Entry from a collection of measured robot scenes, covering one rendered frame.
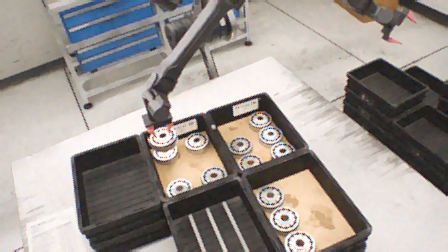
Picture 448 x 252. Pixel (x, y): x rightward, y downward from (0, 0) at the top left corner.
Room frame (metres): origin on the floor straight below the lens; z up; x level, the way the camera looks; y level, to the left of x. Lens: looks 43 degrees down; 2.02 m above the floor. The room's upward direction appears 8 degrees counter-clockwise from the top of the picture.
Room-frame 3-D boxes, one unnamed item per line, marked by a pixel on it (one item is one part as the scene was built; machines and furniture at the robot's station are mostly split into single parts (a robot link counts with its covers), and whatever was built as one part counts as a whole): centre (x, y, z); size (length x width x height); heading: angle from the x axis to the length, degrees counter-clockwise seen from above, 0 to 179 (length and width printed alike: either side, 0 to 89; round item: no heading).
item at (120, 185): (0.97, 0.46, 0.87); 0.40 x 0.30 x 0.11; 16
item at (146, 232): (0.97, 0.46, 0.76); 0.40 x 0.30 x 0.12; 16
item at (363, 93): (1.74, -1.01, 0.37); 0.40 x 0.30 x 0.45; 23
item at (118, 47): (2.85, 0.77, 0.60); 0.72 x 0.03 x 0.56; 113
